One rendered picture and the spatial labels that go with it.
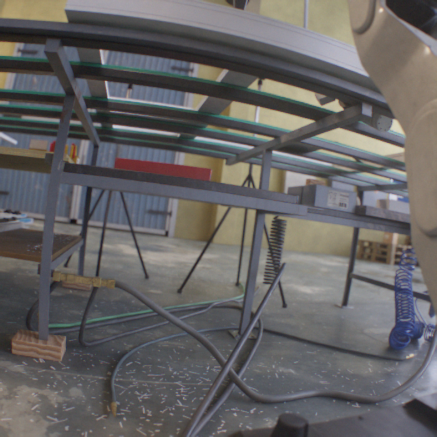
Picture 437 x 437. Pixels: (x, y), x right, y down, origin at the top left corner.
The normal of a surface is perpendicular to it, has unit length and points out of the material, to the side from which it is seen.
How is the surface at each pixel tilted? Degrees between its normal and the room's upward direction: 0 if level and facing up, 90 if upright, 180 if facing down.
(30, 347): 90
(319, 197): 90
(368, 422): 0
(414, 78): 90
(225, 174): 90
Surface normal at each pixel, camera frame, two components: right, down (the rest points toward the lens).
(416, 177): -0.95, -0.12
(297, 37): 0.22, 0.04
